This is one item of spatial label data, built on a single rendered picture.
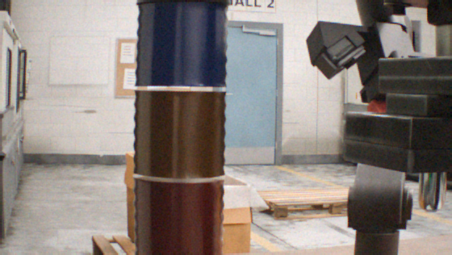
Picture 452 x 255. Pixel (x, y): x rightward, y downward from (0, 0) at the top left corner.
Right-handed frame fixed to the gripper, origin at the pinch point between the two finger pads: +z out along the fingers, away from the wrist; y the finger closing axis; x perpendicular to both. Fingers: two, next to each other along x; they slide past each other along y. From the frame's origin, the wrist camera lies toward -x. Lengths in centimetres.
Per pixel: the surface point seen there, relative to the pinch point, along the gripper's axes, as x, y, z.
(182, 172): -38, 38, 21
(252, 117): 348, -907, -495
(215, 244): -37, 36, 23
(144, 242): -39, 36, 23
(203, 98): -37, 40, 18
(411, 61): -17.0, 26.2, 6.6
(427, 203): -18.0, 25.5, 17.4
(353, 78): 496, -826, -527
